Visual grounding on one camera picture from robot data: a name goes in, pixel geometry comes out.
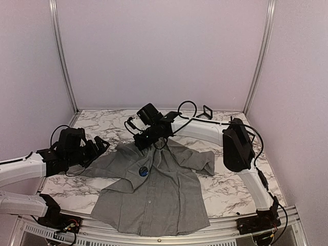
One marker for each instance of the right aluminium frame post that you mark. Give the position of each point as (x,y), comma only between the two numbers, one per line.
(264,46)

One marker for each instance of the black display frame back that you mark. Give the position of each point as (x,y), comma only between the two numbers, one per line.
(207,113)

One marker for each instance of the blue night scene brooch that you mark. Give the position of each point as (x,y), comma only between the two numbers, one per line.
(143,171)

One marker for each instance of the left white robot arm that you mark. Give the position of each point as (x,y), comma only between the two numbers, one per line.
(71,149)

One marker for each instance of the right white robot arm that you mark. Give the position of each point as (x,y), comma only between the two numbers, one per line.
(233,136)

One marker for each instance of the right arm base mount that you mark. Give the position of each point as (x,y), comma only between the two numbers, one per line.
(263,220)

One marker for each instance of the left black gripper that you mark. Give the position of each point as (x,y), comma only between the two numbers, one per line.
(94,152)

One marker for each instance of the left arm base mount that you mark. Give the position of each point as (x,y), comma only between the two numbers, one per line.
(55,219)

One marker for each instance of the left aluminium frame post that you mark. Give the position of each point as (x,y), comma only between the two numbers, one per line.
(61,55)

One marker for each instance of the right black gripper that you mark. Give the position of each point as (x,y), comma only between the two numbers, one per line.
(139,143)

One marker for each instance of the aluminium frame post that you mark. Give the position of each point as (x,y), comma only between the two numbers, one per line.
(61,55)
(264,46)

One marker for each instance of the grey button-up shirt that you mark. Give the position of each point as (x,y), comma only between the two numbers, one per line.
(171,189)

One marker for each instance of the front aluminium rail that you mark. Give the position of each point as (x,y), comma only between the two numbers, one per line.
(147,230)

